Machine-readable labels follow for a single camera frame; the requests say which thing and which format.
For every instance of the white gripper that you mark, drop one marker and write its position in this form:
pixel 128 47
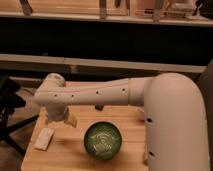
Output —
pixel 60 113

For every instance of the white rectangular sponge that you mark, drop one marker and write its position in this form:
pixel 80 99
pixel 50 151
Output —
pixel 44 139

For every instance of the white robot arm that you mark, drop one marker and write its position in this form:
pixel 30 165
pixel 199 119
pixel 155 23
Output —
pixel 176 121

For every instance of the green ceramic bowl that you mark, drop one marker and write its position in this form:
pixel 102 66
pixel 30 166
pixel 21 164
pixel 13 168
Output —
pixel 102 140

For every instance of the black rectangular block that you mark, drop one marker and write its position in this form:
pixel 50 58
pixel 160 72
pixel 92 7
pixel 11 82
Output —
pixel 99 107

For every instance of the wooden table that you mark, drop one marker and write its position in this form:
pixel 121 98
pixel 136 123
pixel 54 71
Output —
pixel 66 151

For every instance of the black office chair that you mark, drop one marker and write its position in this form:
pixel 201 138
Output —
pixel 16 124

